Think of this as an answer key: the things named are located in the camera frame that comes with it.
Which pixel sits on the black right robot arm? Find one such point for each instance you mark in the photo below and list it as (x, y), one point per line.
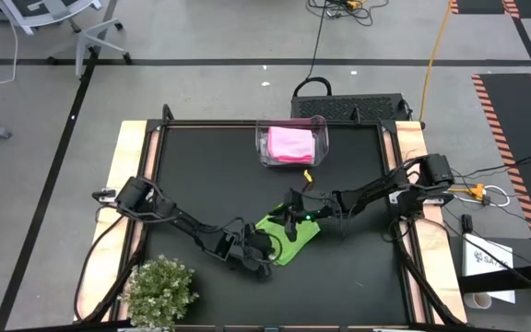
(376, 189)

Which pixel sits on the grey office chair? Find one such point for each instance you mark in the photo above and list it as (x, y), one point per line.
(86, 41)

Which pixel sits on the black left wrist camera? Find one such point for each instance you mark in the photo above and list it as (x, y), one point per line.
(225, 245)

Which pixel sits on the green microfiber towel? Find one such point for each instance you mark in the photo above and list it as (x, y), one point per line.
(302, 235)

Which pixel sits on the black power adapter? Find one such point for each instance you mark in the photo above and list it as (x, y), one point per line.
(467, 223)

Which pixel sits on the clear plastic bin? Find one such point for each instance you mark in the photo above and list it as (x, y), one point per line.
(323, 138)

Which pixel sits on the black computer tower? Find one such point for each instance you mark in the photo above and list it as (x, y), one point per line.
(348, 108)

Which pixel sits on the black hazard-striped floor mat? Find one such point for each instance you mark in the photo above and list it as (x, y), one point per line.
(514, 115)
(477, 5)

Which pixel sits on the light wooden side board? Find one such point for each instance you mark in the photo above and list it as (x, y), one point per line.
(410, 138)
(127, 143)

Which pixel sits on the black frame beam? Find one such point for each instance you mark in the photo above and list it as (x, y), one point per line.
(500, 279)

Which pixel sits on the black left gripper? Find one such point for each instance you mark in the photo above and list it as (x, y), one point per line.
(256, 251)

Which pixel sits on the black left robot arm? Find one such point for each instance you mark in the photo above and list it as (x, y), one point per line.
(187, 226)

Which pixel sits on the pink microfiber towel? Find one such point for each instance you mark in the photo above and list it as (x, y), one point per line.
(291, 144)

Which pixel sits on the white printed sheet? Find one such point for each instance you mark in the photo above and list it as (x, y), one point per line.
(487, 265)

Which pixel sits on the white cup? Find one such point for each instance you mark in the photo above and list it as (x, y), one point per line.
(477, 300)

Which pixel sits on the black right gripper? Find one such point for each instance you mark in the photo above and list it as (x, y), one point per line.
(311, 205)

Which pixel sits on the small green potted plant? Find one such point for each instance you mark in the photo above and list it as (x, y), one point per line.
(157, 290)

